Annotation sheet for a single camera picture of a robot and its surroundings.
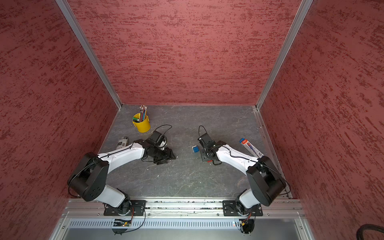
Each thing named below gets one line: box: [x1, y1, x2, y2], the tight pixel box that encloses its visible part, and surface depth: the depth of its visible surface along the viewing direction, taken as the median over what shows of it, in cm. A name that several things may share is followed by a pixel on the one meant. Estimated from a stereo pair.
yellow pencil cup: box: [132, 113, 151, 133], surface depth 102 cm
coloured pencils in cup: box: [139, 105, 148, 122], surface depth 99 cm
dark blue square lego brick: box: [192, 145, 200, 153], surface depth 95 cm
